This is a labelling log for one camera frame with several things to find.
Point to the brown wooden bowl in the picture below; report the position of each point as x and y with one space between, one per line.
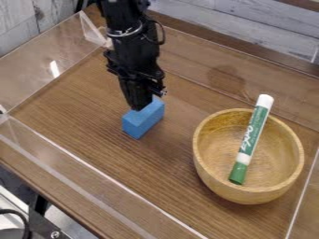
277 163

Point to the clear acrylic corner bracket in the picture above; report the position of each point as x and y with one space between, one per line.
94 34

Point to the black metal table bracket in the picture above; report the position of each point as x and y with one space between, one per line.
43 229

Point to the blue foam block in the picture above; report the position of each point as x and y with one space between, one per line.
137 122

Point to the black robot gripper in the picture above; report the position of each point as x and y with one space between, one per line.
133 61

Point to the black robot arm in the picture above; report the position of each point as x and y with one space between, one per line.
125 14

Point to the green dry erase marker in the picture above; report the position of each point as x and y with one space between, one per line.
261 114

